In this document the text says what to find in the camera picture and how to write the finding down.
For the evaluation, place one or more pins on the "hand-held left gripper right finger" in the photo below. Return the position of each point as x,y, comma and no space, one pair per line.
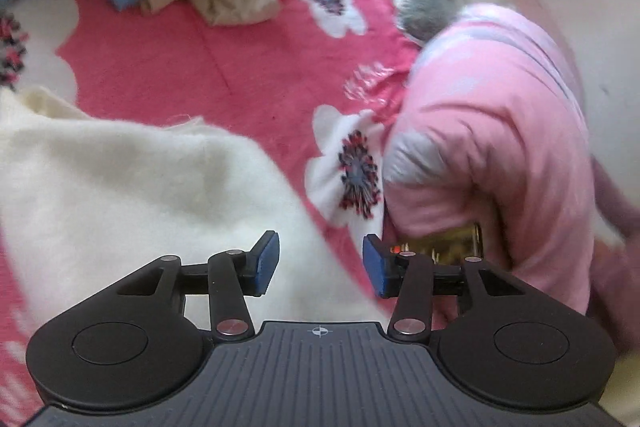
377,267

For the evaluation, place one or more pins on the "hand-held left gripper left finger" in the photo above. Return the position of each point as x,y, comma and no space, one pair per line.
265,264

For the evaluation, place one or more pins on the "cream knitted sweater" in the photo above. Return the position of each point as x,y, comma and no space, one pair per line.
125,187

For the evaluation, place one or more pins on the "pink floral blanket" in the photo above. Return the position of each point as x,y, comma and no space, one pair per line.
200,72

